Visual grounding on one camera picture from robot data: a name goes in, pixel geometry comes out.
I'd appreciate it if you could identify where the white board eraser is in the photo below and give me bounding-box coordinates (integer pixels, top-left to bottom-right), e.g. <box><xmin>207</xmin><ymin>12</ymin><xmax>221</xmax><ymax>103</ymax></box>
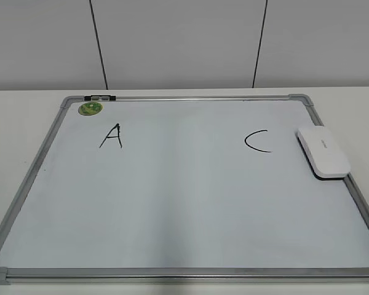
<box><xmin>297</xmin><ymin>126</ymin><xmax>351</xmax><ymax>179</ymax></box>

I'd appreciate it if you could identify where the round green magnet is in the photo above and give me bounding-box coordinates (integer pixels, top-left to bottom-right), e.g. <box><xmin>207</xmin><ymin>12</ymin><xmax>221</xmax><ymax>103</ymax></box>
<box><xmin>78</xmin><ymin>102</ymin><xmax>103</xmax><ymax>116</ymax></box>

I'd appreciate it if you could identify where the black silver hanging clip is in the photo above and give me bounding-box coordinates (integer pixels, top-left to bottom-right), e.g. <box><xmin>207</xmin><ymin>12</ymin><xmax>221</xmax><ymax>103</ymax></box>
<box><xmin>84</xmin><ymin>95</ymin><xmax>116</xmax><ymax>101</ymax></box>

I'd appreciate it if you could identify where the white board with aluminium frame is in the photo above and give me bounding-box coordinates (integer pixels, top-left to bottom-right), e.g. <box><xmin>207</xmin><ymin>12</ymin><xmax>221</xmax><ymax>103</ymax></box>
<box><xmin>0</xmin><ymin>94</ymin><xmax>369</xmax><ymax>285</ymax></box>

